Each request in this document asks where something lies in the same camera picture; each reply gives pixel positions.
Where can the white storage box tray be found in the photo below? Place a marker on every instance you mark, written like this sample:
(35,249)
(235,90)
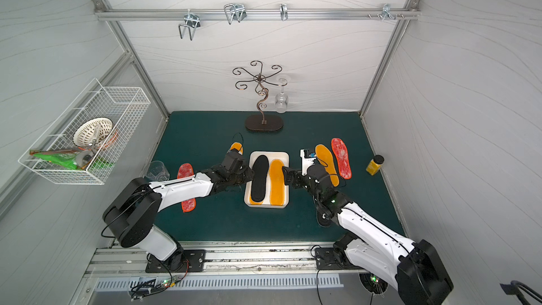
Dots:
(284,157)

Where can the red insole right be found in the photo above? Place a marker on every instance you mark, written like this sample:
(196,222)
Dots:
(342,157)

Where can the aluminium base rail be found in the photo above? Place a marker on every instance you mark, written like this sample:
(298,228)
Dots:
(222,258)

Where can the clear plastic cup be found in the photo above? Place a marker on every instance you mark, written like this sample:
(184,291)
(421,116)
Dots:
(157,172)

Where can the hanging wine glass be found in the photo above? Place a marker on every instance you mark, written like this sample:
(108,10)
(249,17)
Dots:
(281,99)

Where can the white wire basket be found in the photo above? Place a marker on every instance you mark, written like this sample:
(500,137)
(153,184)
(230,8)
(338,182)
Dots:
(125,106)

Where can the white plastic strainer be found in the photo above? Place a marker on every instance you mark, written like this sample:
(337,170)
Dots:
(93,132)

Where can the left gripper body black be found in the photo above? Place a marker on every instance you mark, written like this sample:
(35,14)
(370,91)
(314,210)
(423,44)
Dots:
(242,174)

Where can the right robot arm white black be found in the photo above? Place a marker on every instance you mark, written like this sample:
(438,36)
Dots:
(414,269)

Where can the brown metal glass rack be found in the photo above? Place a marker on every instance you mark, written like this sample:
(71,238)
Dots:
(259,122)

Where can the black insole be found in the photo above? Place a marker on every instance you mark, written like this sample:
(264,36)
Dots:
(260,169)
(323,218)

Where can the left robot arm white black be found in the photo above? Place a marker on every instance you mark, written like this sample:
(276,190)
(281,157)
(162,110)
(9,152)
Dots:
(131,216)

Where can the black object bottom right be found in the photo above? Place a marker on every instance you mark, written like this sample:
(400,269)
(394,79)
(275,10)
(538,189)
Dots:
(521,290)

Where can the aluminium top rail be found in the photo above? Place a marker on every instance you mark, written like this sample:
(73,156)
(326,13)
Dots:
(253,14)

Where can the green plastic item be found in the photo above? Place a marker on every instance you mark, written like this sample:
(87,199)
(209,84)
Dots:
(73,160)

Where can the orange insole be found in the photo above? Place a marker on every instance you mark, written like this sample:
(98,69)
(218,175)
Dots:
(325,157)
(252,202)
(236,146)
(277,186)

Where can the yellow bottle black cap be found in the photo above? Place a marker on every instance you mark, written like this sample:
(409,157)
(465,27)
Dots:
(375,164)

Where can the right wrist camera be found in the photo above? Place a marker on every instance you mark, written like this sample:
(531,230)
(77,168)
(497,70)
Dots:
(308,158)

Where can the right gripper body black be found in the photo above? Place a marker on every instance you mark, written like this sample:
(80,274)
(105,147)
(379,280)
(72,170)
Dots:
(294,177)

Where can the green table mat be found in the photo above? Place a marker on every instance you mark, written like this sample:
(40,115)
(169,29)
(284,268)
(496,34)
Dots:
(202,140)

